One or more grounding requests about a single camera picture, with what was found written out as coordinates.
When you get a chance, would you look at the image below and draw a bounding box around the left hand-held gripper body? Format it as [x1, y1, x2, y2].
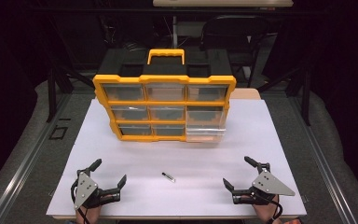
[70, 169, 121, 211]

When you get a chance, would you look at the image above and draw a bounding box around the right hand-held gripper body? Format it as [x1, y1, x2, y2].
[232, 161, 296, 205]

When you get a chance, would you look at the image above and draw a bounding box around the clear plastic drawer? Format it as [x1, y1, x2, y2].
[185, 123, 227, 144]

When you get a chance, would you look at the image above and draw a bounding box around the yellow black drawer organizer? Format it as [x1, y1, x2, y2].
[92, 49, 237, 144]

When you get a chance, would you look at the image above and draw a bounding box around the person's left hand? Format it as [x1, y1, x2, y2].
[75, 192, 121, 224]

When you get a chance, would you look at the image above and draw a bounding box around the person's right hand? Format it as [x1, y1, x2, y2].
[241, 194, 283, 224]

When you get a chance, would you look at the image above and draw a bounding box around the wooden table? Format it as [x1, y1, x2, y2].
[228, 88, 263, 101]

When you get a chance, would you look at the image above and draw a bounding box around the black metal stand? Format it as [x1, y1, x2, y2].
[256, 60, 312, 127]
[45, 15, 95, 123]

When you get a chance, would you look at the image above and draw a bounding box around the black folding chair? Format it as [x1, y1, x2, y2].
[200, 14, 272, 89]

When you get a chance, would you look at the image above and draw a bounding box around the black cable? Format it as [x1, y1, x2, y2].
[70, 183, 91, 224]
[259, 191, 284, 224]

